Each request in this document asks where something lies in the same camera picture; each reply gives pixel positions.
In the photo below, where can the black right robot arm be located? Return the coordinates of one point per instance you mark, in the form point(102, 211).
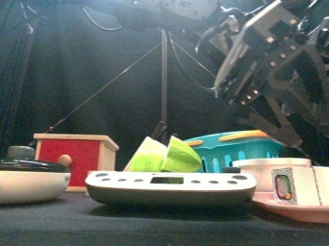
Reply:
point(315, 9)

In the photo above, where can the light green toy cleaver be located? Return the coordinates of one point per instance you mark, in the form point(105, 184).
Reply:
point(147, 157)

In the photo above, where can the white toy cup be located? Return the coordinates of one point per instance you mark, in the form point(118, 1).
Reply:
point(265, 173)

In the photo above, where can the white carton with colourful print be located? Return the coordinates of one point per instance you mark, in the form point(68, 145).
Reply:
point(300, 185)

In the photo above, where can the pink plastic tray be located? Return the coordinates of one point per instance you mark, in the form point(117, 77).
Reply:
point(296, 209)

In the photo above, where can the white toy scale with buttons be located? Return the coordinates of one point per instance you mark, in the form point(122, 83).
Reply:
point(171, 189)

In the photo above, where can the red wooden box with knob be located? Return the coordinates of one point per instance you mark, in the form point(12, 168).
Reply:
point(82, 153)

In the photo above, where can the black pot lid grey knob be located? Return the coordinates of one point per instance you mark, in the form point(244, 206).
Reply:
point(26, 163)

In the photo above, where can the white toy pot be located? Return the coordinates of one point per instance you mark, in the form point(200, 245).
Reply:
point(30, 187)

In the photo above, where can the metal frame pole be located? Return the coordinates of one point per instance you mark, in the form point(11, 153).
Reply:
point(163, 77)

